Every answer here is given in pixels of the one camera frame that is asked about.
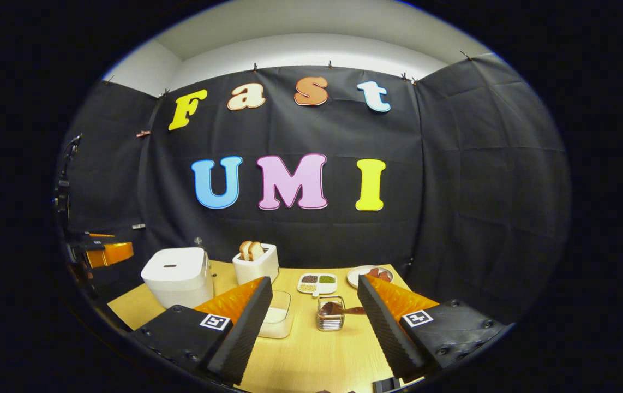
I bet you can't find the brown wooden spoon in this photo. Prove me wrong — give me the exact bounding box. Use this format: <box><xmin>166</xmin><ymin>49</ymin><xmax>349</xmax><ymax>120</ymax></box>
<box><xmin>320</xmin><ymin>301</ymin><xmax>366</xmax><ymax>317</ymax></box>

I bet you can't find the black backdrop cloth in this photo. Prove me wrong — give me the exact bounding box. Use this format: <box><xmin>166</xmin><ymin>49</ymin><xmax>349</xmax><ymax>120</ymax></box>
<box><xmin>55</xmin><ymin>53</ymin><xmax>571</xmax><ymax>328</ymax></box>

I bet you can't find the white divided bean dish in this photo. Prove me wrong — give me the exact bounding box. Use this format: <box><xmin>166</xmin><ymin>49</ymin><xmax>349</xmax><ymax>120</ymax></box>
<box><xmin>297</xmin><ymin>272</ymin><xmax>338</xmax><ymax>297</ymax></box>

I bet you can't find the small clear bottle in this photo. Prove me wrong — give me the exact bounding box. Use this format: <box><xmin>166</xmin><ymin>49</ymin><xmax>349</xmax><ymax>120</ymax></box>
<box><xmin>194</xmin><ymin>237</ymin><xmax>211</xmax><ymax>268</ymax></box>

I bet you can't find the white round plate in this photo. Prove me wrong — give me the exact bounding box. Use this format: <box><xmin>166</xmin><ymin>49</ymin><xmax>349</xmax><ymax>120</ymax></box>
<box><xmin>347</xmin><ymin>265</ymin><xmax>394</xmax><ymax>289</ymax></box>

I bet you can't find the wire chopstick holder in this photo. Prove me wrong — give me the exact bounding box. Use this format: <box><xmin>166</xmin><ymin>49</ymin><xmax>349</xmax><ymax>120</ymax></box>
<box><xmin>317</xmin><ymin>296</ymin><xmax>346</xmax><ymax>332</ymax></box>

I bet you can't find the white toaster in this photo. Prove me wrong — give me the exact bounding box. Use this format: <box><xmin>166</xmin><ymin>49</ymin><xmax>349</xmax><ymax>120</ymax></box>
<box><xmin>232</xmin><ymin>243</ymin><xmax>280</xmax><ymax>285</ymax></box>

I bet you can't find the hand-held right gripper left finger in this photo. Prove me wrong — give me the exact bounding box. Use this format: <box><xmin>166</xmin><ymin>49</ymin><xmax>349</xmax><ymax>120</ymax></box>
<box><xmin>131</xmin><ymin>276</ymin><xmax>274</xmax><ymax>386</ymax></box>

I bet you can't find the white rice cooker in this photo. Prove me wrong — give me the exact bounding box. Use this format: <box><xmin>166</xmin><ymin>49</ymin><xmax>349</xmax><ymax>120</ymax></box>
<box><xmin>141</xmin><ymin>247</ymin><xmax>215</xmax><ymax>309</ymax></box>

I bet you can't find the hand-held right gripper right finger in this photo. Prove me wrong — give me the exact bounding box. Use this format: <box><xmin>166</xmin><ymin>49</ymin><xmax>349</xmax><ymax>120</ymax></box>
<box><xmin>357</xmin><ymin>274</ymin><xmax>508</xmax><ymax>383</ymax></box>

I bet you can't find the clear plastic container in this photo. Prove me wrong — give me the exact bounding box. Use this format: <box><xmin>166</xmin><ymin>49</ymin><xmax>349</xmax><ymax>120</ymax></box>
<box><xmin>259</xmin><ymin>290</ymin><xmax>294</xmax><ymax>340</ymax></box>

